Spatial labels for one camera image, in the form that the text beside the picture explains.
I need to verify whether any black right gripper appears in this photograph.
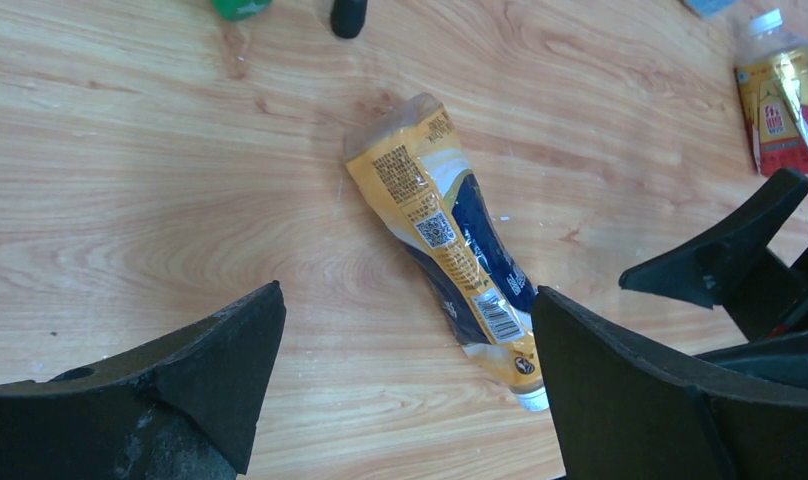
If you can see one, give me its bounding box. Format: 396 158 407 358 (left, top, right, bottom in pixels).
619 168 808 390

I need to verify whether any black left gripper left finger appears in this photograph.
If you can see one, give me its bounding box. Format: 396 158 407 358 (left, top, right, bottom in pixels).
0 282 286 479

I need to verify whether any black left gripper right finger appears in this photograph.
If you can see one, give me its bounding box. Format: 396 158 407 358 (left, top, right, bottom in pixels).
533 287 808 479

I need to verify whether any yellow blue milk tea bottle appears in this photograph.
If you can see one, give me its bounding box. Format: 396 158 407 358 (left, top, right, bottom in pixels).
344 93 549 412

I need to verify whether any red yellow tea bottle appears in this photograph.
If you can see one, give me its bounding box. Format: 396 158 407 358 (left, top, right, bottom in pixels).
734 9 808 177

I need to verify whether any clear blue detergent bottle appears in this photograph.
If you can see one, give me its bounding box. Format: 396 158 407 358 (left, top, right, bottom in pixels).
681 0 737 18

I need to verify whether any green plastic bottle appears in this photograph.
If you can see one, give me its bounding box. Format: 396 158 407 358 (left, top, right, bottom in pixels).
210 0 272 22

